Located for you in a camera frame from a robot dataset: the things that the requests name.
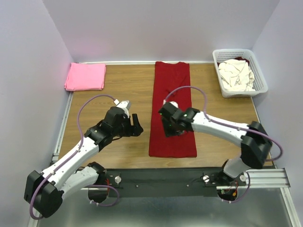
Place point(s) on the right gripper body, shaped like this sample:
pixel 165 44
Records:
pixel 170 129

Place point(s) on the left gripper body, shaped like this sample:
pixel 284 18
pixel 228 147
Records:
pixel 126 129

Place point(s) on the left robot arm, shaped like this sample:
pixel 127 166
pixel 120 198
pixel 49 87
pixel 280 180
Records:
pixel 46 190

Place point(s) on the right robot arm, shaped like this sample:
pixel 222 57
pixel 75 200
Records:
pixel 251 138

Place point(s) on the folded pink t shirt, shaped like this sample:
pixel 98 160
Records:
pixel 83 77

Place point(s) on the cream white t shirt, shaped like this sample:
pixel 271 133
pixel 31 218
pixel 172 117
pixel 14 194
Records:
pixel 236 75

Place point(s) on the dark red shirt in basket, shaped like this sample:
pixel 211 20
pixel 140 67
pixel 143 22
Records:
pixel 242 59

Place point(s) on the white plastic basket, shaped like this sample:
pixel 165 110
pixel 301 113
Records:
pixel 260 84

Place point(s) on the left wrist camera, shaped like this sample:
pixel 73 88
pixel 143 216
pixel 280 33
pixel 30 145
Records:
pixel 124 105

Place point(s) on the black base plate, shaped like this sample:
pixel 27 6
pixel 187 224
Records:
pixel 167 182

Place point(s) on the aluminium frame rail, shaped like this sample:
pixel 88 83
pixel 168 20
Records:
pixel 254 178

